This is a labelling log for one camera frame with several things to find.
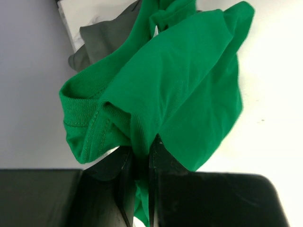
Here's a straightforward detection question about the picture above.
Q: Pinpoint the white t-shirt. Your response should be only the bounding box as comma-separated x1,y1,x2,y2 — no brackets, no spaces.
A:
58,0,135,52

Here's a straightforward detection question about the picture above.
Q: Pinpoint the grey t-shirt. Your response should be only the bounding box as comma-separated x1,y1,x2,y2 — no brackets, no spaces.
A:
68,0,142,72

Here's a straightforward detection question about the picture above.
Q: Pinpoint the green t-shirt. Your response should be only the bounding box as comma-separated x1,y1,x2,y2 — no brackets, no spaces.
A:
59,0,255,226

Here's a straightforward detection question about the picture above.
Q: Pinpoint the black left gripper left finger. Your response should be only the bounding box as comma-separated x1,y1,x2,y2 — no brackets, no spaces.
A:
0,147,135,227

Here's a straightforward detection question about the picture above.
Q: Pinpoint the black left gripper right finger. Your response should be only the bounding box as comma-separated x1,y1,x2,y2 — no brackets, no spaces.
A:
149,136,289,227

